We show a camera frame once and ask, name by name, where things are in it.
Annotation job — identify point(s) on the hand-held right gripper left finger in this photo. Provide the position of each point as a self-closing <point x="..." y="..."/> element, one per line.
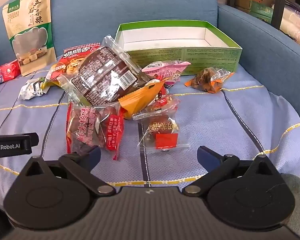
<point x="91" y="156"/>

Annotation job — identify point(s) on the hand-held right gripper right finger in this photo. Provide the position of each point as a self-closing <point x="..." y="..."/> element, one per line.
<point x="205" y="156"/>

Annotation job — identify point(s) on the red date packet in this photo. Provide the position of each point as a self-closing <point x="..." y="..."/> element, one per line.
<point x="95" y="127"/>

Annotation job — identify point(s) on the white snack packet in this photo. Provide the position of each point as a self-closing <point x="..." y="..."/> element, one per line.
<point x="30" y="90"/>

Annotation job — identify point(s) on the amber yellow snack packet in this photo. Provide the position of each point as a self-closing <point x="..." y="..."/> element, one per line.
<point x="137" y="100"/>

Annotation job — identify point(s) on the green cardboard box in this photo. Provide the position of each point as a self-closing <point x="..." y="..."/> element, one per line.
<point x="180" y="55"/>

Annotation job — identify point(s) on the light blue checked blanket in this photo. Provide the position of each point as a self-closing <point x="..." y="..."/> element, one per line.
<point x="215" y="120"/>

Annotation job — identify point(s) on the clear packet with red label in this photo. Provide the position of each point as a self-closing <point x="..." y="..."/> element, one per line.
<point x="162" y="130"/>

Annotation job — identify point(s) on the clear packet with red snack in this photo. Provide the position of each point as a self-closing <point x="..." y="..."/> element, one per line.
<point x="162" y="105"/>

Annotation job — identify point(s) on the red tissue packet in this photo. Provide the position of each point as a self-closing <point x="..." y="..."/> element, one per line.
<point x="5" y="71"/>

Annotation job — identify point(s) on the orange brown snack packet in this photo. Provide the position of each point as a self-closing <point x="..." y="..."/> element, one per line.
<point x="207" y="80"/>

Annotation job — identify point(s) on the large brown snack packet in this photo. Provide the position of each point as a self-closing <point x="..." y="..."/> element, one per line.
<point x="102" y="77"/>

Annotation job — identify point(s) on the pink snack packet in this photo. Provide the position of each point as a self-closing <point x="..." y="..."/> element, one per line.
<point x="165" y="71"/>

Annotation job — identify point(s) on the red crispy snack packet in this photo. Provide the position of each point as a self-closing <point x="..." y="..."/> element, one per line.
<point x="72" y="57"/>

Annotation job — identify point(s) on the tan grain pouch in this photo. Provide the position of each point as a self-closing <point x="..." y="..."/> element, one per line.
<point x="27" y="17"/>

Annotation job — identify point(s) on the olive shelf box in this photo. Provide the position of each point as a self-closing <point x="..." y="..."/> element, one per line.
<point x="243" y="4"/>

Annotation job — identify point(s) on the pale green shelf box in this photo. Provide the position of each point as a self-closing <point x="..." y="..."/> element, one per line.
<point x="262" y="10"/>

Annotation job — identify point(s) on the white plastic bags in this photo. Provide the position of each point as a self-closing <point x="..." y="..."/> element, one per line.
<point x="297" y="27"/>

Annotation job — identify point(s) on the blue sofa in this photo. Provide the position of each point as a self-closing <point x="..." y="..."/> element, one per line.
<point x="140" y="5"/>

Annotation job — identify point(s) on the black metal shelf rack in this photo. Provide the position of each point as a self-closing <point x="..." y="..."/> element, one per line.
<point x="280" y="5"/>

